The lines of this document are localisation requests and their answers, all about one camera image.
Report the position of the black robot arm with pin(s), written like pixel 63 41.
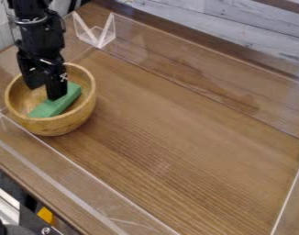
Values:
pixel 31 6

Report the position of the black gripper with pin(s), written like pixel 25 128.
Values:
pixel 40 43

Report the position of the brown wooden bowl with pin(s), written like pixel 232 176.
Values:
pixel 23 101

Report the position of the clear acrylic barrier wall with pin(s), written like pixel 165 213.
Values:
pixel 188 152

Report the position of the green rectangular block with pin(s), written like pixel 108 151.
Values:
pixel 49 108

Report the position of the yellow and black device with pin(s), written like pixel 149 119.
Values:
pixel 40 220

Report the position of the clear acrylic corner bracket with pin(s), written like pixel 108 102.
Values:
pixel 96 36

